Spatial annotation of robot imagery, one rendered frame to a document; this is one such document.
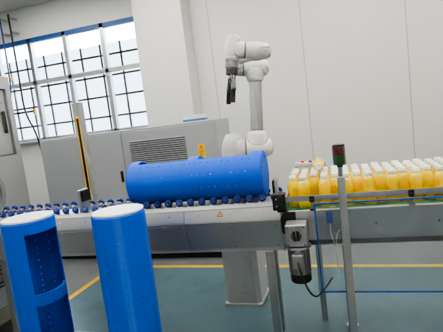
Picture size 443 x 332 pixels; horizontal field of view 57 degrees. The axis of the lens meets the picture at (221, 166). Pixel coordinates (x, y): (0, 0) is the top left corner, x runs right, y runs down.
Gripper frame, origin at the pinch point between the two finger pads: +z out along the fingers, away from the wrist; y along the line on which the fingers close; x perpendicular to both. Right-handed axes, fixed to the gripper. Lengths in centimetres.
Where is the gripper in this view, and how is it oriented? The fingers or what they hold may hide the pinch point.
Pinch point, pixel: (230, 101)
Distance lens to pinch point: 261.9
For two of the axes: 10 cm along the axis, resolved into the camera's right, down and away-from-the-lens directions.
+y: -1.7, -0.7, 9.8
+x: -9.8, -0.3, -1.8
